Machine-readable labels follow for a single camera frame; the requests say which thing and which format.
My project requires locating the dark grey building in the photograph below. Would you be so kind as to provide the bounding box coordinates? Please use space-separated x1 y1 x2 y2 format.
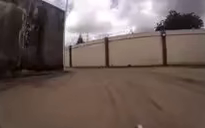
0 0 66 81

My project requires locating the pale wall with brown posts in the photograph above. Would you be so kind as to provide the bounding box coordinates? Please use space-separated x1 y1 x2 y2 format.
63 28 205 69

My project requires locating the small dark conifer tree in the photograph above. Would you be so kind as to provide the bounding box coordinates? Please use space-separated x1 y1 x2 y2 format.
75 33 86 46

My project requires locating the brown dirt road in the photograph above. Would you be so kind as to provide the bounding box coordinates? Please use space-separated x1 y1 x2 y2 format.
0 65 205 128

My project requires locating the dark leafy tree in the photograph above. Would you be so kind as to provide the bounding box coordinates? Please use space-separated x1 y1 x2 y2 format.
154 9 205 32

